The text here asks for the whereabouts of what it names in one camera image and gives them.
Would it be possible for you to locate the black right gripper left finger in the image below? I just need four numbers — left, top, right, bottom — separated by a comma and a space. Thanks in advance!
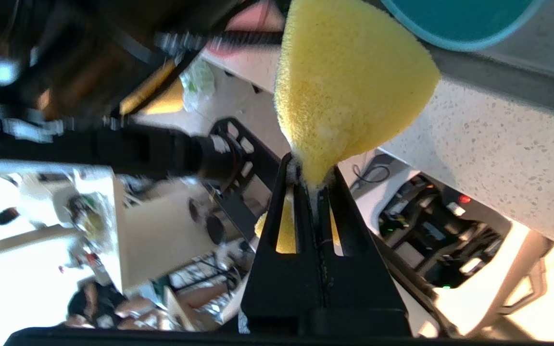
241, 154, 326, 334

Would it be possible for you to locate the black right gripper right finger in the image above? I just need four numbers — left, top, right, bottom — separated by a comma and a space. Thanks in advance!
318, 166, 411, 335

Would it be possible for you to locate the yellow green fish-shaped sponge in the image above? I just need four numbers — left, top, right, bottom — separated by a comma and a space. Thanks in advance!
255, 0, 441, 255

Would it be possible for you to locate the teal bowl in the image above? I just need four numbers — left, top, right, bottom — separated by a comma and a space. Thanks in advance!
380, 0, 544, 51

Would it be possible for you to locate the black robot wheeled base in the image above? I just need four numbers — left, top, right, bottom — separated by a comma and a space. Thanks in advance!
378, 173, 513, 289

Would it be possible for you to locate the white boxy furniture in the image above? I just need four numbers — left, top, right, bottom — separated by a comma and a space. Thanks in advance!
73, 168, 220, 296

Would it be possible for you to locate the pink plate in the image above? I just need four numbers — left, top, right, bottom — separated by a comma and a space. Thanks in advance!
207, 0, 287, 58

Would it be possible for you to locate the black coiled floor cable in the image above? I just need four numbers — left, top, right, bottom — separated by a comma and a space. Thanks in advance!
352, 163, 392, 186

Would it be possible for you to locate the black robot torso frame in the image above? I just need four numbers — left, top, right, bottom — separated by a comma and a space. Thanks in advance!
188, 118, 282, 246

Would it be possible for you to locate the silver metal bracket frame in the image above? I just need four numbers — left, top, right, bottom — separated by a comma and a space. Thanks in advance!
469, 226, 554, 337

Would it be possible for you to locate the black braided cable sleeve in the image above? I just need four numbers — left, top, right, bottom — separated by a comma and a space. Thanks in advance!
154, 30, 283, 51

